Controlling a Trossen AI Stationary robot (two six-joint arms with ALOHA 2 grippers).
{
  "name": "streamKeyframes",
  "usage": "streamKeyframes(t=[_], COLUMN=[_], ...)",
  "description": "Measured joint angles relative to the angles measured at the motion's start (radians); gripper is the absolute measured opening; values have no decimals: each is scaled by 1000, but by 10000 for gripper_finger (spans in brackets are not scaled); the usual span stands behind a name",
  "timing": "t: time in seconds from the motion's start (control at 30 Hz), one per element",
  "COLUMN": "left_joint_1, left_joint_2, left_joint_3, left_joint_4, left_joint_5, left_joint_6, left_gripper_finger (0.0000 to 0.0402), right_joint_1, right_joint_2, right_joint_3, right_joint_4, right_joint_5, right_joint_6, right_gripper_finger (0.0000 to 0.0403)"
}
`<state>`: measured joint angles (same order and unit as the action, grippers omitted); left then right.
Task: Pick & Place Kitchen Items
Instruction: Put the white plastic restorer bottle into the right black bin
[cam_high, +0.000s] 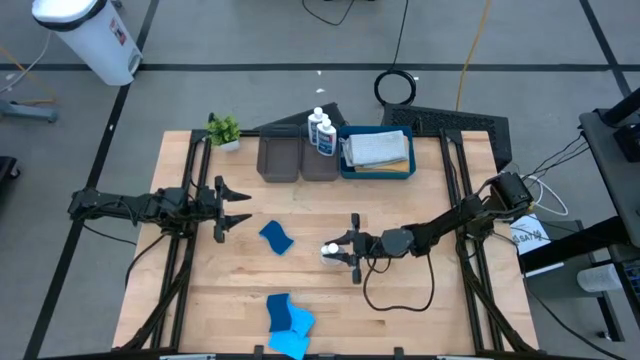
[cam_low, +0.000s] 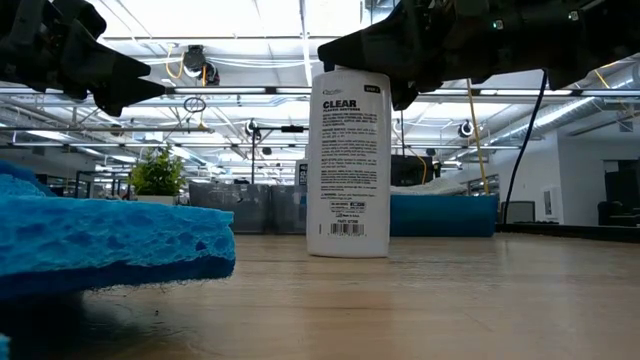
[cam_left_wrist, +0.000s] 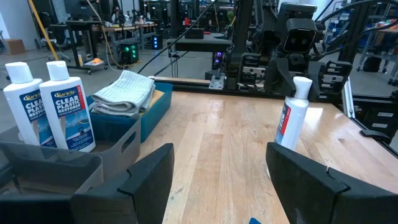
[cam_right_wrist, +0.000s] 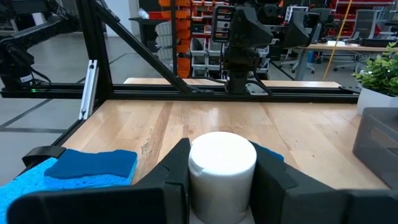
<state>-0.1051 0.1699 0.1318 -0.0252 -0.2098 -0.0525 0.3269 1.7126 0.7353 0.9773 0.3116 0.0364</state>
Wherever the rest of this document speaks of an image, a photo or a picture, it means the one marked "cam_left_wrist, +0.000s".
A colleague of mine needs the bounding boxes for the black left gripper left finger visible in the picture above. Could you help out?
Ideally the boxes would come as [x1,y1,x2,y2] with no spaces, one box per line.
[70,143,175,224]

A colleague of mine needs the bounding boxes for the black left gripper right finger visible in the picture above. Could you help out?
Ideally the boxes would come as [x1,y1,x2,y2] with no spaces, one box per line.
[266,142,398,224]

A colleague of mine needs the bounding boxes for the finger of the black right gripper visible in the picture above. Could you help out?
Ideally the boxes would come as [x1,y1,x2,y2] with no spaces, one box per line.
[268,57,297,98]
[307,61,326,102]

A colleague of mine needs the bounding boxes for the white plastic restorer bottle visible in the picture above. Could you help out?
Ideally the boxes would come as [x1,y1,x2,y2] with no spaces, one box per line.
[2,61,58,149]
[273,76,313,152]
[39,60,96,153]

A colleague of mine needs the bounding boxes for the grey waffle towel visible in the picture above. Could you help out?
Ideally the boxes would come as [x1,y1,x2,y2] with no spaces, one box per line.
[91,70,156,110]
[89,101,152,118]

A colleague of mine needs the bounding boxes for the orange cloth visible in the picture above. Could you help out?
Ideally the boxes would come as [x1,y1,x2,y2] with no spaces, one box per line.
[139,89,165,116]

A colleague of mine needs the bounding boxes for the black backpack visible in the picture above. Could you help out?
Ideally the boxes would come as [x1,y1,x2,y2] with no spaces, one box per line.
[362,55,382,73]

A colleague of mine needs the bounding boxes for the grey translucent plastic bin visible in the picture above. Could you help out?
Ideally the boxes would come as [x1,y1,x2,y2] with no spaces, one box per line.
[0,113,142,183]
[0,140,105,196]

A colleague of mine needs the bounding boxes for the computer tower purple lights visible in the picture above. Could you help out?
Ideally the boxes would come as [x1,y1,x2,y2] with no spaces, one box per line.
[212,50,225,71]

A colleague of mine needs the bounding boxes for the blue plastic bin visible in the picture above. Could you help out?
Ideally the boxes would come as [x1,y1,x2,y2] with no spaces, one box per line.
[85,82,174,144]

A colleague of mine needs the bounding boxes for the black background table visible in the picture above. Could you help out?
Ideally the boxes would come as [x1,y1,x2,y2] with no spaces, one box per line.
[166,32,234,54]

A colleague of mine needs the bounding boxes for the black box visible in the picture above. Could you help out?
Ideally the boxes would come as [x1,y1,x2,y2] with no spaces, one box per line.
[184,27,205,40]

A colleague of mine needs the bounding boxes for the computer tower blue lights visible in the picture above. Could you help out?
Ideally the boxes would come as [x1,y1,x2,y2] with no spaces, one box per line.
[151,33,164,50]

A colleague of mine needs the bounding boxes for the computer tower green lights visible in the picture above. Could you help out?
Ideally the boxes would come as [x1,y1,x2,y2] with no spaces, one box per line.
[119,42,140,65]

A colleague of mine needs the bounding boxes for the wooden-top workbench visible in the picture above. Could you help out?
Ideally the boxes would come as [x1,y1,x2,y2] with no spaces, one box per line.
[91,22,158,50]

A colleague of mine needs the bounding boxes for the black wheeled desk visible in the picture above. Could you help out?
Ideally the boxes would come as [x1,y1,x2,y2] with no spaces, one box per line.
[49,20,109,75]

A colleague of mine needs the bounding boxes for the brown cardboard box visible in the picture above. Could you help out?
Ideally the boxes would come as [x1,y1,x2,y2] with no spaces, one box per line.
[3,38,26,56]

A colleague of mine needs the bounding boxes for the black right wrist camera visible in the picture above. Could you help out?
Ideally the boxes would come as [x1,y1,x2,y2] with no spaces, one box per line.
[281,18,318,54]

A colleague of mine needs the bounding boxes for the black slack cable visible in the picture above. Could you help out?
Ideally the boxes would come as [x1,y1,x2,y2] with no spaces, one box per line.
[136,0,218,75]

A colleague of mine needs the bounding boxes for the yellow cable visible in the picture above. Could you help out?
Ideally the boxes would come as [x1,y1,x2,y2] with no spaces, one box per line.
[27,0,60,62]

